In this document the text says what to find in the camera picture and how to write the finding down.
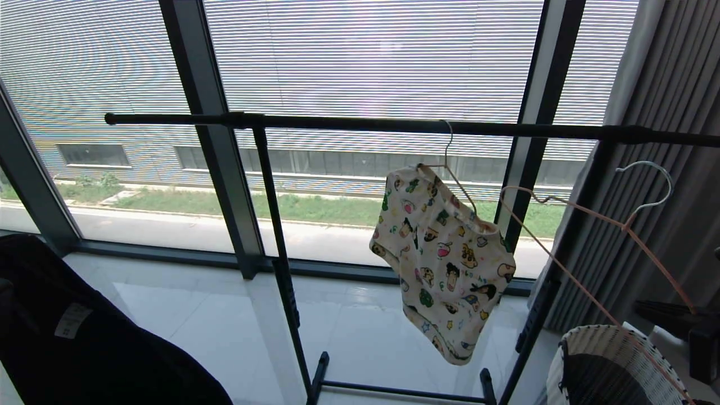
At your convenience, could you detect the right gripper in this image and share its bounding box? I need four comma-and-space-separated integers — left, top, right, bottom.
689, 315, 720, 386

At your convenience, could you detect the pink clothes hanger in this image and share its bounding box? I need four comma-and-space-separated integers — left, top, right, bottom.
498, 161, 698, 405
417, 120, 479, 217

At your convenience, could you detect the cream printed garment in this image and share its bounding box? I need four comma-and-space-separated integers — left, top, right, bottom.
370, 164, 516, 366

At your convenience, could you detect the black garment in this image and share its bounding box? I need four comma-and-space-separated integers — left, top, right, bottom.
0, 233, 234, 405

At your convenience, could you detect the white laundry basket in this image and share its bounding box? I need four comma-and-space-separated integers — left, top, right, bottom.
546, 325, 690, 405

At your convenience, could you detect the black clothes rack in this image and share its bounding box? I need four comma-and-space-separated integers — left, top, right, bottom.
105, 111, 720, 405

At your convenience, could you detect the brown curtain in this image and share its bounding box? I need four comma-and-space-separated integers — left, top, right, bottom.
532, 0, 720, 338

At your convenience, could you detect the window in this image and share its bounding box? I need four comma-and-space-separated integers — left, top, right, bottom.
0, 0, 639, 296

